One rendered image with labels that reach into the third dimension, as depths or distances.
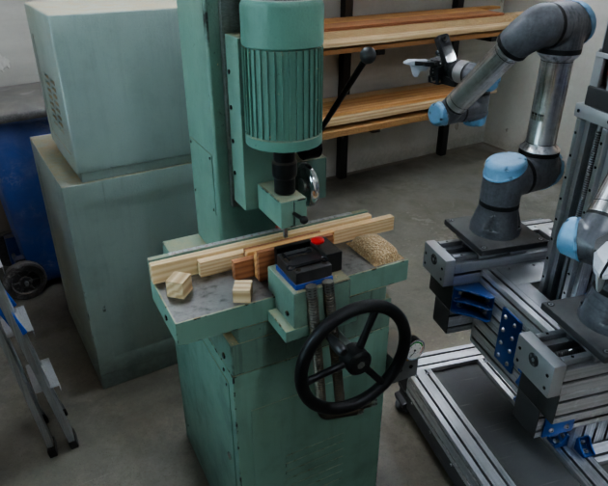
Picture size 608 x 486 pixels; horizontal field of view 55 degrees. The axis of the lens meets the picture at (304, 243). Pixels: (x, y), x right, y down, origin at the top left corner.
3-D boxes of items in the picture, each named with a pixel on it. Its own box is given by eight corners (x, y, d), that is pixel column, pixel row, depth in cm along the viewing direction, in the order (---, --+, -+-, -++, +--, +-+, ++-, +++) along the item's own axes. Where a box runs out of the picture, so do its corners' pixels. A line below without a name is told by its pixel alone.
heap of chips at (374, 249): (374, 266, 143) (375, 254, 141) (345, 243, 154) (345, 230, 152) (404, 258, 147) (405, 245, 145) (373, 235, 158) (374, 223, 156)
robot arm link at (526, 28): (542, 31, 143) (434, 137, 185) (571, 28, 148) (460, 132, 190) (520, -7, 146) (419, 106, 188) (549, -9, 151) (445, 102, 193)
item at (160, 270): (153, 284, 136) (151, 266, 134) (151, 281, 137) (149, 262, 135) (371, 231, 160) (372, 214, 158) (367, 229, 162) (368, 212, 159)
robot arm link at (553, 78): (498, 188, 182) (530, -1, 157) (531, 178, 189) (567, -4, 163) (529, 202, 173) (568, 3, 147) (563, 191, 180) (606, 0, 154)
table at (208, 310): (190, 373, 117) (187, 350, 115) (151, 299, 141) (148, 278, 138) (431, 297, 142) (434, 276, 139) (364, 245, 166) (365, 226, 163)
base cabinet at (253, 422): (245, 570, 168) (231, 379, 135) (184, 435, 214) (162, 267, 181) (375, 508, 187) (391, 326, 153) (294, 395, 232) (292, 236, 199)
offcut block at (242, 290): (252, 291, 133) (252, 280, 132) (250, 303, 129) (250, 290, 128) (235, 291, 133) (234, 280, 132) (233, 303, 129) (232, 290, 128)
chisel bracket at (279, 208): (281, 235, 139) (280, 202, 135) (258, 213, 150) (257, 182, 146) (309, 229, 142) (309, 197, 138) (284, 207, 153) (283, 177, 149)
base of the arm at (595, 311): (614, 297, 146) (624, 263, 141) (663, 333, 133) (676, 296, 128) (563, 307, 142) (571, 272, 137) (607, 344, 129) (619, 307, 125)
